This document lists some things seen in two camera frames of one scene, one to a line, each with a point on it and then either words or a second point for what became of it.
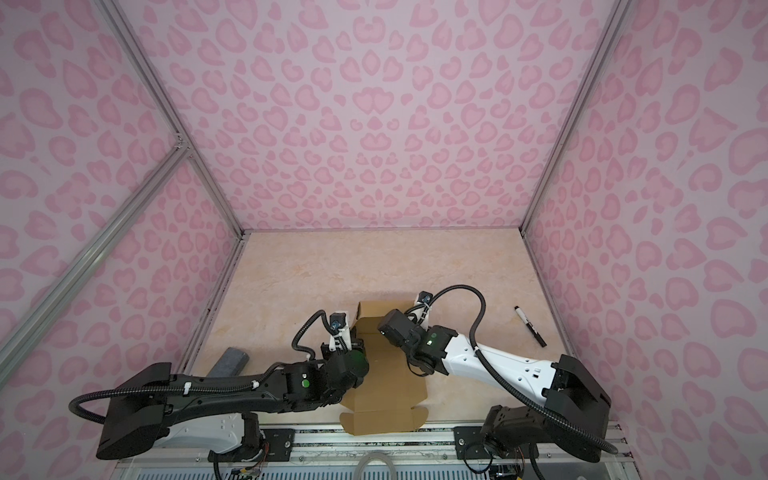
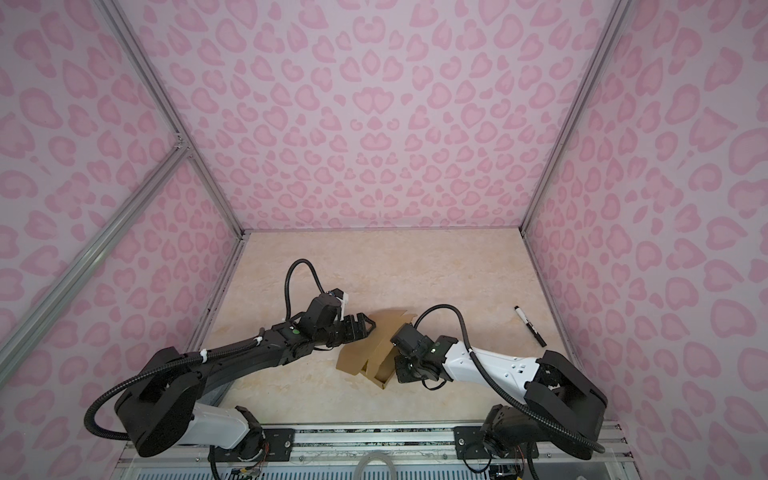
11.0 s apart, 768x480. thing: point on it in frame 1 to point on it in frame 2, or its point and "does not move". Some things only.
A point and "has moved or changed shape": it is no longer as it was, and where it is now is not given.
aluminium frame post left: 169,109 does not move
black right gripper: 392,342 to 400,374
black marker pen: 531,327 does not move
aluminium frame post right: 620,11 does not move
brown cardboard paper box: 386,399 has moved or changed shape
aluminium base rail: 371,453 does not move
